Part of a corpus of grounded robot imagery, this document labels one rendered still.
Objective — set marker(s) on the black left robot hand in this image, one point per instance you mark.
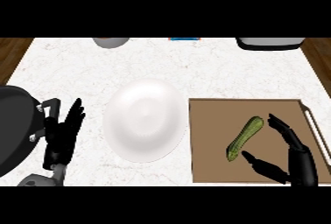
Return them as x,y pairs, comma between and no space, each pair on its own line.
62,137

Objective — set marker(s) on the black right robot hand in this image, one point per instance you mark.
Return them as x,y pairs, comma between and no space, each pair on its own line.
297,163

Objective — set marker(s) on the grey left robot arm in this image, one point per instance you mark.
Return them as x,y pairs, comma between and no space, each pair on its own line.
46,177

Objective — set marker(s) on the brown wooden tray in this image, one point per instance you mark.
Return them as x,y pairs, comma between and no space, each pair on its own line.
254,140

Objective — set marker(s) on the green squash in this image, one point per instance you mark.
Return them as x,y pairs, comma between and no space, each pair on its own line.
244,137

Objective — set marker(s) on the white round plate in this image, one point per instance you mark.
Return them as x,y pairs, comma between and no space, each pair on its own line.
145,120

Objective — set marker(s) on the black frying pan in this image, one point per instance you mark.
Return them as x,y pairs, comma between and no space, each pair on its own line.
19,128

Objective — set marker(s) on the grey round bowl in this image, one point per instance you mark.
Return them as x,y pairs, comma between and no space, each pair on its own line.
111,42

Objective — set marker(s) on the grey and black appliance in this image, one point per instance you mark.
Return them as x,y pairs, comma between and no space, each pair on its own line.
270,43

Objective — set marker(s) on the blue and orange flat object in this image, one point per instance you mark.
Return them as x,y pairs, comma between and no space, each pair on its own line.
185,38

